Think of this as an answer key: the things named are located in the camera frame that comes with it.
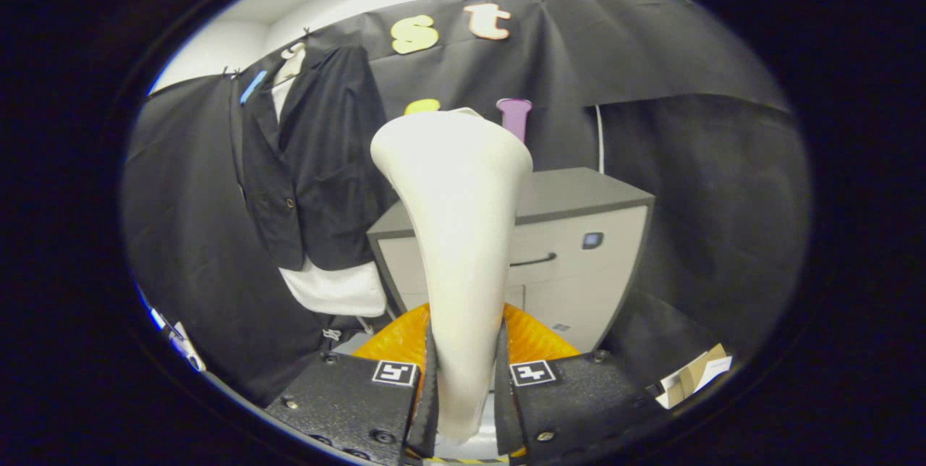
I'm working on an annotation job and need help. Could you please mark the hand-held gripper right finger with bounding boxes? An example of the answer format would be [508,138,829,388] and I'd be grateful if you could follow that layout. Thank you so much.
[493,302,652,461]

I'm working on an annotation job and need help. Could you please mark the white garment steamer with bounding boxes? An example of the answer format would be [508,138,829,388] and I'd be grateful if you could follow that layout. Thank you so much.
[370,108,534,445]

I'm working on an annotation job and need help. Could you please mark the cream plastic garment hanger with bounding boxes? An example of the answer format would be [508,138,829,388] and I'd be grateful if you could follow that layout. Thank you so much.
[275,43,308,85]

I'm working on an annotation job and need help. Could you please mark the black suit jacket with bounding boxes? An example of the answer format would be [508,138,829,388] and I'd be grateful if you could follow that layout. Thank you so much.
[230,45,395,271]

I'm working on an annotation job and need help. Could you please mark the black backdrop cloth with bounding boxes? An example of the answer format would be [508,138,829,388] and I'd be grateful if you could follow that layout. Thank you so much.
[123,0,811,409]

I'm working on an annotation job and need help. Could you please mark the grey cabinet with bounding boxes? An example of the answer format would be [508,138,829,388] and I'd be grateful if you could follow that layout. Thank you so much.
[365,167,655,355]

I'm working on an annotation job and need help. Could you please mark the metal stand legs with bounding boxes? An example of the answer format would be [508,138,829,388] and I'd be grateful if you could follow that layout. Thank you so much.
[322,314,377,342]

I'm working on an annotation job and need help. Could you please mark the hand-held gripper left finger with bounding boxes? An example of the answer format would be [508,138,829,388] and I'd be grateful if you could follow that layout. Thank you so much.
[264,303,435,465]

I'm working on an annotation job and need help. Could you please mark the open cardboard box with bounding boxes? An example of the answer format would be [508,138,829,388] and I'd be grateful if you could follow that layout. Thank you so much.
[655,343,733,410]

